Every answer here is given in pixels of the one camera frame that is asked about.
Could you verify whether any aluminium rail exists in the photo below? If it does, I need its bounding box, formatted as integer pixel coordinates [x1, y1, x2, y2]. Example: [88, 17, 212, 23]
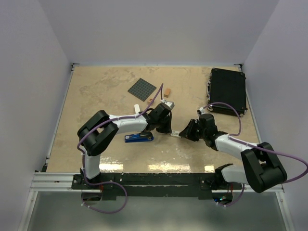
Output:
[30, 172, 284, 193]

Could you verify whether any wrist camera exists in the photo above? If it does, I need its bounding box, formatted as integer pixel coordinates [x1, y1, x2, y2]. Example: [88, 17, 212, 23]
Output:
[197, 107, 205, 115]
[160, 99, 175, 111]

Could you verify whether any plain wooden block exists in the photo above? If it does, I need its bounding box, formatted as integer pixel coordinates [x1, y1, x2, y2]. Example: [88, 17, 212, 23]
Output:
[164, 88, 171, 98]

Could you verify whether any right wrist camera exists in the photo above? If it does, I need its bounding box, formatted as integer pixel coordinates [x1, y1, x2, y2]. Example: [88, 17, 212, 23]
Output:
[197, 107, 205, 115]

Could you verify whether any white stapler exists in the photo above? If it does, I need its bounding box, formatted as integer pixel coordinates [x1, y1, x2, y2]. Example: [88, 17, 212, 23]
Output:
[134, 104, 140, 114]

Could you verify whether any purple cable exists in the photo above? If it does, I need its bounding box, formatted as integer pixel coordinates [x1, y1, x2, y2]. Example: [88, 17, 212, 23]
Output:
[199, 102, 308, 207]
[76, 83, 167, 214]

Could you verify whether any wooden letter cube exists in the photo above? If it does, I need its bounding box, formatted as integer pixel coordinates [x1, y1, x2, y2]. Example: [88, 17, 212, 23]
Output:
[147, 98, 154, 105]

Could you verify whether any black base frame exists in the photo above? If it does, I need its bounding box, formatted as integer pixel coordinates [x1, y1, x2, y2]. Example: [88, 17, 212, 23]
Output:
[72, 172, 230, 200]

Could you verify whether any grey studded baseplate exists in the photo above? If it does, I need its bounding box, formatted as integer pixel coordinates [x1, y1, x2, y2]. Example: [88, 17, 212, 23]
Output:
[128, 78, 156, 102]

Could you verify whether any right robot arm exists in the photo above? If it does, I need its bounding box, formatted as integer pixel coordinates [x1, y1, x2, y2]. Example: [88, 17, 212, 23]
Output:
[179, 114, 287, 193]

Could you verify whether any black case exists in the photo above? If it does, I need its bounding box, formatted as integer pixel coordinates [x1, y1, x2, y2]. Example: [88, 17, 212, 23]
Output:
[207, 68, 247, 116]

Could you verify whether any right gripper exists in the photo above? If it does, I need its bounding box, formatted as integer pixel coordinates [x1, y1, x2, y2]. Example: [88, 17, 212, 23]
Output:
[179, 119, 206, 141]

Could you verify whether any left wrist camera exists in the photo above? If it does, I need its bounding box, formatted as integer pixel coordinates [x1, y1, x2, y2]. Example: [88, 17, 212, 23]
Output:
[160, 99, 175, 111]

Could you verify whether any white staple box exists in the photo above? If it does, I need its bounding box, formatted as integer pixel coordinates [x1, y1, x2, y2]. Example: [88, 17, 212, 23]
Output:
[170, 130, 180, 138]

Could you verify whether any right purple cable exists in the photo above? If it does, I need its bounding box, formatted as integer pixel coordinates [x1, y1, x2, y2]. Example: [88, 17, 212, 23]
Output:
[199, 102, 308, 207]

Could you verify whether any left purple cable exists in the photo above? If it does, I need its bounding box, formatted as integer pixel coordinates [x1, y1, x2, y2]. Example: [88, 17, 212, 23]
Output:
[76, 83, 167, 214]

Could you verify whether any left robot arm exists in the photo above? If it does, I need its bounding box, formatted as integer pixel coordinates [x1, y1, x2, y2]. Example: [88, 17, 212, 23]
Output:
[77, 101, 174, 189]

